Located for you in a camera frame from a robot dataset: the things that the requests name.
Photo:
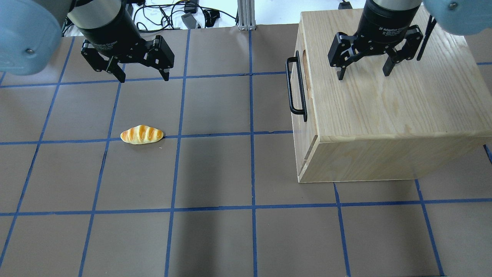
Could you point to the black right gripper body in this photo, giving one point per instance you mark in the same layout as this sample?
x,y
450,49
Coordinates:
x,y
384,21

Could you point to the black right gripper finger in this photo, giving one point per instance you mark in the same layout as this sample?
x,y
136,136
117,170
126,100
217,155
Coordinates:
x,y
339,51
412,39

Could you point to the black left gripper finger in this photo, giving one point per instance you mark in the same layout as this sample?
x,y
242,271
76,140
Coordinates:
x,y
159,56
99,64

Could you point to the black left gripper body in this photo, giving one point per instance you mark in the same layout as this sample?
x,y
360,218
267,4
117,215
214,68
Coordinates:
x,y
108,34

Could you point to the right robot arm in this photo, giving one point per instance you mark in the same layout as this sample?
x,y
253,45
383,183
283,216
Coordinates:
x,y
458,17

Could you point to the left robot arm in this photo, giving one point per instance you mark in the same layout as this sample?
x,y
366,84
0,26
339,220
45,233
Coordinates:
x,y
31,31

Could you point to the wooden drawer cabinet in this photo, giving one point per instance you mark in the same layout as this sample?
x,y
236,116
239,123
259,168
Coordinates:
x,y
371,127

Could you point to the black power adapter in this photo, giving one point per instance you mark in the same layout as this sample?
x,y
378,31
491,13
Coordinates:
x,y
190,22

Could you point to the toy bread loaf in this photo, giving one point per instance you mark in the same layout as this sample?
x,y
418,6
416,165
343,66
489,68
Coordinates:
x,y
142,134

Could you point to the aluminium frame post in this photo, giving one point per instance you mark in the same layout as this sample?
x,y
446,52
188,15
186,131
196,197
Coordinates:
x,y
246,15

